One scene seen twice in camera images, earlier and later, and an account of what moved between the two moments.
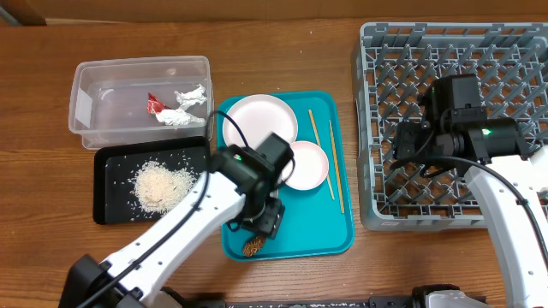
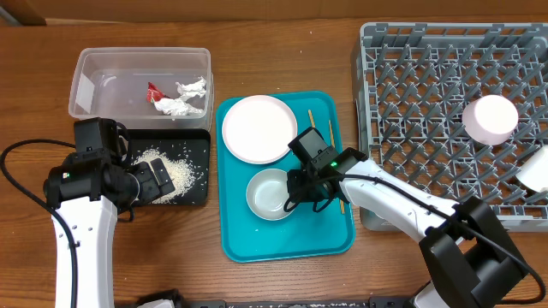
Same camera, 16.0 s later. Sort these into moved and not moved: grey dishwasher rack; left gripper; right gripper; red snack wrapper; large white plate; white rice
Moved: white rice; right gripper; red snack wrapper; left gripper
Not moved: grey dishwasher rack; large white plate
